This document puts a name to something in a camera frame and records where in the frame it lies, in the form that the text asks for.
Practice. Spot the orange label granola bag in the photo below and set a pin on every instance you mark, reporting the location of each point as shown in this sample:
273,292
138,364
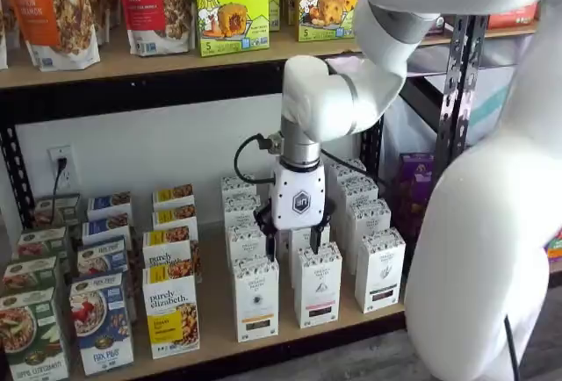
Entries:
103,3
52,12

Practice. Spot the purple Annie's box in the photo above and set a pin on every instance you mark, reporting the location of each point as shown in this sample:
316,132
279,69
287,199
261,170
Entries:
554,245
412,214
417,168

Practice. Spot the green cereal box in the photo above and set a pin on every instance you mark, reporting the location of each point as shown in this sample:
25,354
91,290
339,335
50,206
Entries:
57,210
41,245
28,275
30,337

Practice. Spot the white wall outlet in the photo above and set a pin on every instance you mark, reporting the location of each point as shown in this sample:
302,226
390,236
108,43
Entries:
61,179

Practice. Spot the red label granola bag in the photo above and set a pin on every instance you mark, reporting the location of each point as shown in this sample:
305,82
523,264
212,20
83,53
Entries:
153,8

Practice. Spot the wooden shelf board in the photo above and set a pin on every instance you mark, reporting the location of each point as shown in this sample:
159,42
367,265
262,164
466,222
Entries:
513,32
131,67
215,311

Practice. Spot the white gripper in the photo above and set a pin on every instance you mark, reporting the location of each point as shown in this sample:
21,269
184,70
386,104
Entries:
298,196

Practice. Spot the white box yellow strip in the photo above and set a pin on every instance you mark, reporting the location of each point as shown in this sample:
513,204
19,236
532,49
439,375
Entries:
257,297

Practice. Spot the yellow Bobo's peanut butter box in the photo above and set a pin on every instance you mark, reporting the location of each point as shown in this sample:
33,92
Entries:
325,3

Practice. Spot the purely elizabeth yellow label box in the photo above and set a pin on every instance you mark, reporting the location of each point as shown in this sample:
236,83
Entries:
167,247
171,311
173,194
175,218

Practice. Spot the white box pink strip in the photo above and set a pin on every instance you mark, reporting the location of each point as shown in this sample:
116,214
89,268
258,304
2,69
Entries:
318,284

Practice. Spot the orange cereal box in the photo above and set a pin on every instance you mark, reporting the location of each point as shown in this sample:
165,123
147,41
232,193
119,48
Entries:
513,19

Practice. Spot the black metal shelf frame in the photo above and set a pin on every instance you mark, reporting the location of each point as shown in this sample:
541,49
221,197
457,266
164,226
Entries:
496,56
131,100

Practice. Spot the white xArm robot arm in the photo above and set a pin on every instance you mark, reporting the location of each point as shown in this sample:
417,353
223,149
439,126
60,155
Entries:
483,223

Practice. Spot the white box dark strip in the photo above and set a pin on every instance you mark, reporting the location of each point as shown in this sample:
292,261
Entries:
377,271

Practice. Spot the white sheet teal stripe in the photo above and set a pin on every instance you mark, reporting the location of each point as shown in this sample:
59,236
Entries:
487,104

